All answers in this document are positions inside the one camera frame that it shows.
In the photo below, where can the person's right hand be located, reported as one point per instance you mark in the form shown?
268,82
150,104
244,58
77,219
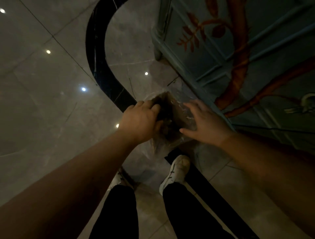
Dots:
210,125

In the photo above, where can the person's left hand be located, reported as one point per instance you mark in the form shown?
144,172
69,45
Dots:
137,122

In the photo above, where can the person's right thumb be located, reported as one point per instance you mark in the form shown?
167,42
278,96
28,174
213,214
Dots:
189,131

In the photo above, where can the person's left thumb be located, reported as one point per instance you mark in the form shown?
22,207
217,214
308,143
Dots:
159,126

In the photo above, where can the clear plastic bag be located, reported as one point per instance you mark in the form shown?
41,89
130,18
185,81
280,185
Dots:
178,115

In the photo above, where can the person's right forearm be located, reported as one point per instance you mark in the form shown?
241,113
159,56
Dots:
268,172

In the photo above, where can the person's left forearm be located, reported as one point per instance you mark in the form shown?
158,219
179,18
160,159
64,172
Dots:
73,182

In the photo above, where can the dark brown clump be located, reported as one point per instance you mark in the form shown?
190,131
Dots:
169,113

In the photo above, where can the person's white right shoe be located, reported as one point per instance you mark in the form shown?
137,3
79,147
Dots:
176,171

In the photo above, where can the person's white shoe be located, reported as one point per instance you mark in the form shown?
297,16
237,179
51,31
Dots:
176,171
120,178

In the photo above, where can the person's white left shoe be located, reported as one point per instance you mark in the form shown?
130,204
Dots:
120,178

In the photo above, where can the person's right trouser leg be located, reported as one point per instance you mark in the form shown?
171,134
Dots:
189,214

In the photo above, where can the person's trouser leg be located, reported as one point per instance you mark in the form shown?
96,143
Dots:
118,214
189,214

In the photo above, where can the person's left trouser leg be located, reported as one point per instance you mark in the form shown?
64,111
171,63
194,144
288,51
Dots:
118,214

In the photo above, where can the blue painted cabinet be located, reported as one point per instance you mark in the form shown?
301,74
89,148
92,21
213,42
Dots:
258,56

